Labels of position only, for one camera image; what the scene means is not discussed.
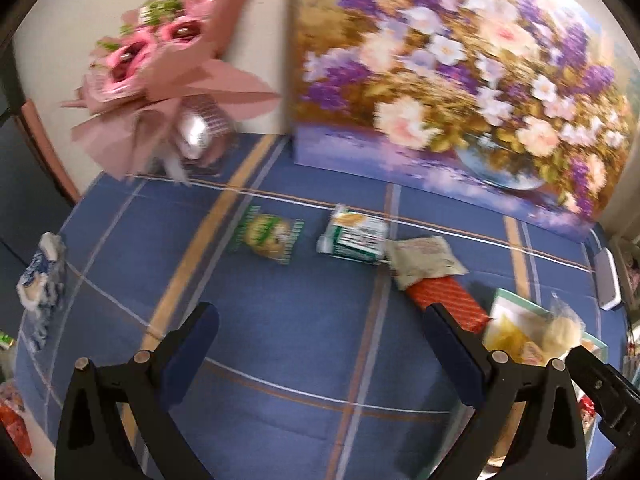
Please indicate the green cracker packet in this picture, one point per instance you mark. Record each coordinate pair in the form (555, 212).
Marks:
(267, 235)

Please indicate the white beige snack packet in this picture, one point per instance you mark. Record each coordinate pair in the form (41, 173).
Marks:
(425, 260)

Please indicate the dark cabinet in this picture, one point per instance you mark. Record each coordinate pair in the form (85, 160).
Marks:
(25, 220)

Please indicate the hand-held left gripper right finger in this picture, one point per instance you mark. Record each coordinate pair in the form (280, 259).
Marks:
(452, 345)

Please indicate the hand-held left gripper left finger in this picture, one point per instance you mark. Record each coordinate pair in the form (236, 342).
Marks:
(197, 330)

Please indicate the blue plaid tablecloth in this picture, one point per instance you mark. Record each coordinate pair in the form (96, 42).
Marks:
(300, 335)

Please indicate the floral painting canvas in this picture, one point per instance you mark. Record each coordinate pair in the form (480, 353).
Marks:
(450, 85)

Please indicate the pink paper flower bouquet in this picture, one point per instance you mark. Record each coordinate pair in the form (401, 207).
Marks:
(165, 75)

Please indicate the red orange patterned packet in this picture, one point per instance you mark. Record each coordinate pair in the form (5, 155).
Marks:
(450, 297)

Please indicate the green white snack packet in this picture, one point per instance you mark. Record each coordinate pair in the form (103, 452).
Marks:
(357, 237)

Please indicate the clear glass vase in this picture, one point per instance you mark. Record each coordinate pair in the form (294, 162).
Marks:
(205, 130)

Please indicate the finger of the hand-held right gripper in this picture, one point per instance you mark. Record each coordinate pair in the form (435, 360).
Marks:
(590, 367)

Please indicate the yellow snack packet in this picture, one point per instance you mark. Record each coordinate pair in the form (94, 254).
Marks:
(510, 337)

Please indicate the clear plastic bun packet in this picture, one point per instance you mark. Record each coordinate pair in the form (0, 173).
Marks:
(562, 330)

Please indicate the blue white tissue pack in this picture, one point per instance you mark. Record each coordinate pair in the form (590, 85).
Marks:
(42, 280)

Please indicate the white grey device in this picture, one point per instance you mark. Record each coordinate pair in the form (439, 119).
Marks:
(607, 280)

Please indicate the orange plastic bag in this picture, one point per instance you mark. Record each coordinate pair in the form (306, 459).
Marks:
(12, 420)

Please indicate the green plastic packet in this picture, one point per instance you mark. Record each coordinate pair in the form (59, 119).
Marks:
(4, 341)

